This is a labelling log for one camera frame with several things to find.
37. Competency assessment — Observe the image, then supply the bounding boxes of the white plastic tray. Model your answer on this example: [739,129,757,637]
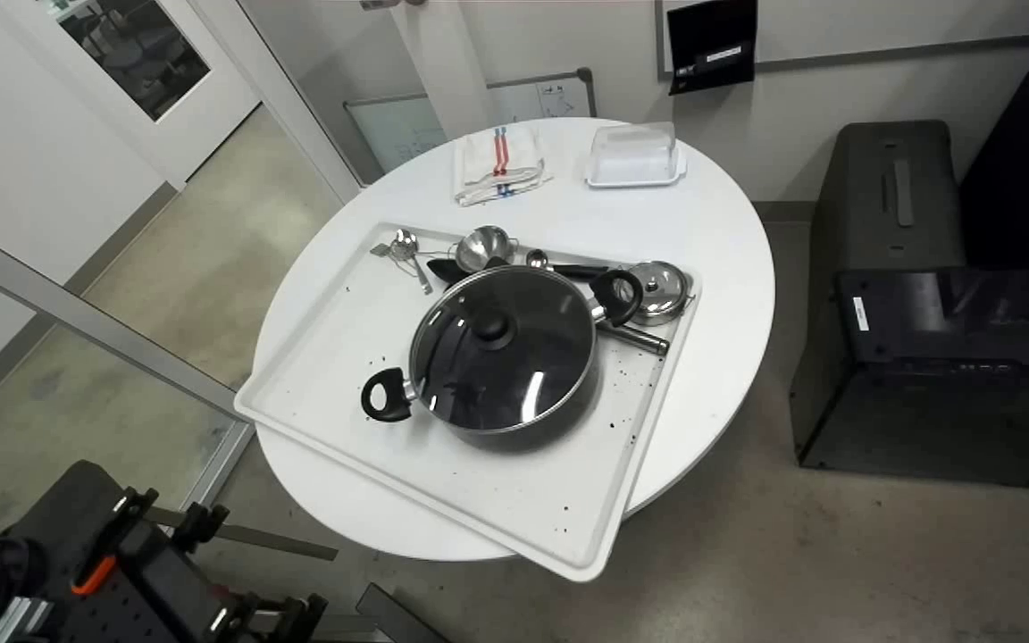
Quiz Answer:
[236,224,692,583]

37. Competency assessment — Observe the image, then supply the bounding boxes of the steel measuring spoons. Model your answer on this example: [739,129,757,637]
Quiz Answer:
[373,228,432,291]

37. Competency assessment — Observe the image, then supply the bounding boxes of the black equipment cart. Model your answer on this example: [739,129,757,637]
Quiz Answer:
[0,462,324,643]

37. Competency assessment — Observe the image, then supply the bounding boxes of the dark metal cooking pot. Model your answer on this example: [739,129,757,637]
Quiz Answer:
[359,263,644,437]

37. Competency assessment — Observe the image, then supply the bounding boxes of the black storage case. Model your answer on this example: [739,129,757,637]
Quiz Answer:
[789,71,1029,488]

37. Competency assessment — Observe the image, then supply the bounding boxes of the leaning whiteboard panel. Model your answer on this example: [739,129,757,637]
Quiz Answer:
[346,69,598,171]

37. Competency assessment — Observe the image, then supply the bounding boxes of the round white table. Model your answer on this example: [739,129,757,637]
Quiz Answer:
[255,118,775,513]

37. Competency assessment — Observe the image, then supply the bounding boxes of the aluminium frame bar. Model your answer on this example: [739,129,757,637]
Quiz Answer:
[0,251,255,505]

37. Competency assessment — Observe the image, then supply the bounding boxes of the steel measuring cup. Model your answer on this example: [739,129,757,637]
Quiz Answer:
[429,224,513,284]

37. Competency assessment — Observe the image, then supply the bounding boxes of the black wall sign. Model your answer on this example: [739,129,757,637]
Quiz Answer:
[669,0,757,91]

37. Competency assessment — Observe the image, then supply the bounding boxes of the clear plastic container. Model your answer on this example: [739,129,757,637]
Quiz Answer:
[587,122,686,190]

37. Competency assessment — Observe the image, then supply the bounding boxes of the glass lid with black knob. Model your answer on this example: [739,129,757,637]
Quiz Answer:
[408,263,598,433]

